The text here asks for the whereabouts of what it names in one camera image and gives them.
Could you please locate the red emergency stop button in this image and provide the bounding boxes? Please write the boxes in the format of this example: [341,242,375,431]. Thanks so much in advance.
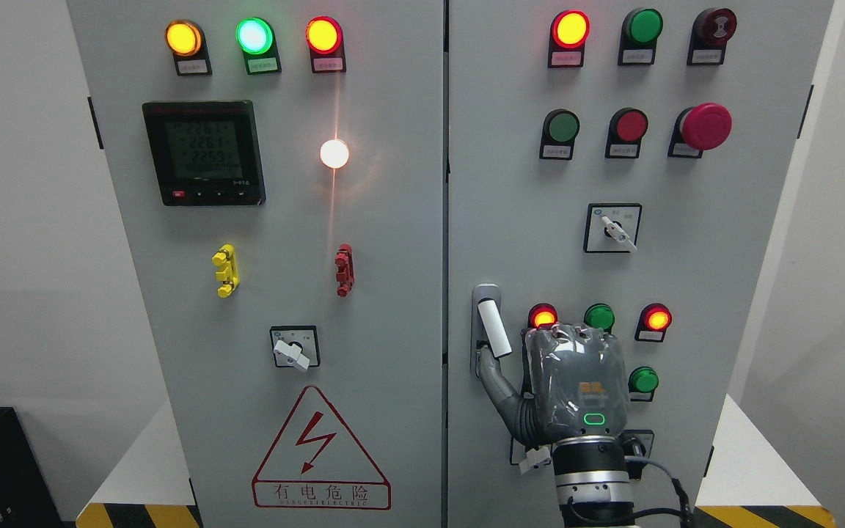
[667,101,732,159]

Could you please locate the lower white selector switch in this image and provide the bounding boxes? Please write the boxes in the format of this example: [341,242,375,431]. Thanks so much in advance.
[508,437,552,474]

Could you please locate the red terminal connector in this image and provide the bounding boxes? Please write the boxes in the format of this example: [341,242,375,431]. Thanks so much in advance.
[333,243,355,298]

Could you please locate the red lit indicator lower left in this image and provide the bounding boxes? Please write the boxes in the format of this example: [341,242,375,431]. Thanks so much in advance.
[527,303,559,329]

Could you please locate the white lit indicator light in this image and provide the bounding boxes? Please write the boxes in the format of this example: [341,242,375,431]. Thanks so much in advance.
[319,138,350,170]

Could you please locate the green lit indicator light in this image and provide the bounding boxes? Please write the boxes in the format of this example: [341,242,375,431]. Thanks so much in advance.
[235,17,282,75]

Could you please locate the red lit indicator top right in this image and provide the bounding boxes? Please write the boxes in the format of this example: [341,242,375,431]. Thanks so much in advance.
[547,10,590,69]

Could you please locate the left door selector switch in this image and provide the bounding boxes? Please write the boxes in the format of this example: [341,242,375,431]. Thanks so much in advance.
[269,325,321,373]

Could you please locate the dark red buzzer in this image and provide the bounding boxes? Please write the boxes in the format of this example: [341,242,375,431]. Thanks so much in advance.
[687,7,737,66]

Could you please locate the green push button lower right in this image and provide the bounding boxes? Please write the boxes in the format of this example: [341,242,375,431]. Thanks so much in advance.
[628,365,660,403]

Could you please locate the red lit indicator lower right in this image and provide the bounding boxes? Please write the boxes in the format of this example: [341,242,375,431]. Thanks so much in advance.
[634,303,672,343]

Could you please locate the upper right selector switch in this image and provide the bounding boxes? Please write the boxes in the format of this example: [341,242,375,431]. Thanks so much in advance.
[584,203,643,254]

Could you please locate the white platform with hazard stripes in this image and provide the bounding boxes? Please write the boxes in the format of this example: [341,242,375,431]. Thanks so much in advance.
[73,398,835,527]

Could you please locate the yellow indicator light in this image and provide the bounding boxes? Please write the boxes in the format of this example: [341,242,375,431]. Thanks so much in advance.
[165,19,212,76]

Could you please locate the green push button upper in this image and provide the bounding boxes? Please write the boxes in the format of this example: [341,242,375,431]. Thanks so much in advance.
[538,109,580,161]

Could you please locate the red lit indicator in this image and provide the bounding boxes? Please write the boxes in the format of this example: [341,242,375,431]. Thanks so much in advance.
[547,10,590,69]
[634,303,672,343]
[527,303,559,329]

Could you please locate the grey cabinet door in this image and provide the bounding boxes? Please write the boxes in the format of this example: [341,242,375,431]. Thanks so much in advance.
[68,1,444,527]
[446,1,834,527]

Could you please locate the red push button upper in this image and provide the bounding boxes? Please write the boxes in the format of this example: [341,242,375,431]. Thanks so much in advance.
[604,107,648,159]

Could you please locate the green push button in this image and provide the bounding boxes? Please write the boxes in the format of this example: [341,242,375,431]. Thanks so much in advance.
[628,365,660,403]
[538,109,580,161]

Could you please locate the grey right cabinet door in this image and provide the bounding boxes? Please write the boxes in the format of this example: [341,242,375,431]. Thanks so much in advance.
[446,1,834,527]

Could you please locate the black rotary knob switch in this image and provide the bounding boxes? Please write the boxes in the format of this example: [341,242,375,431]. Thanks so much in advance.
[618,429,655,481]

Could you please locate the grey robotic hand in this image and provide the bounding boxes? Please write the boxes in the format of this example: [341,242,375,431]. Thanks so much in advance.
[477,323,629,447]

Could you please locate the silver door lock handle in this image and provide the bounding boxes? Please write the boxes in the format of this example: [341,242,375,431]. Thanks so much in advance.
[470,283,512,378]

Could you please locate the green indicator light top right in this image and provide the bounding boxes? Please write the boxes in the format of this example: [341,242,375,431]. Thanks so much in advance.
[618,9,664,66]

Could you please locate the green indicator light lower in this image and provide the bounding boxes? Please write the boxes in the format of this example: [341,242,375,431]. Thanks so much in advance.
[584,303,616,333]

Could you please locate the grey left cabinet door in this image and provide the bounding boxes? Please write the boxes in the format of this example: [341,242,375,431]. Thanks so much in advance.
[68,1,444,527]

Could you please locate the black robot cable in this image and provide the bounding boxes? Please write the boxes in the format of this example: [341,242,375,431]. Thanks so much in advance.
[566,455,696,528]

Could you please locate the red electric hazard warning sticker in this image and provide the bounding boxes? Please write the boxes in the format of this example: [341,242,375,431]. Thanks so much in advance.
[252,385,392,510]

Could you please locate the yellow terminal connector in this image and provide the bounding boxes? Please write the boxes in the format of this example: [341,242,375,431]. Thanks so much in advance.
[211,243,241,298]

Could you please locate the black digital power meter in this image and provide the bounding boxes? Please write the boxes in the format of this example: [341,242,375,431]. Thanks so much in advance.
[142,100,266,207]

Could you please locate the red-orange indicator light top left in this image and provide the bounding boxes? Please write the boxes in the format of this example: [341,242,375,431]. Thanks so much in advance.
[305,15,346,73]

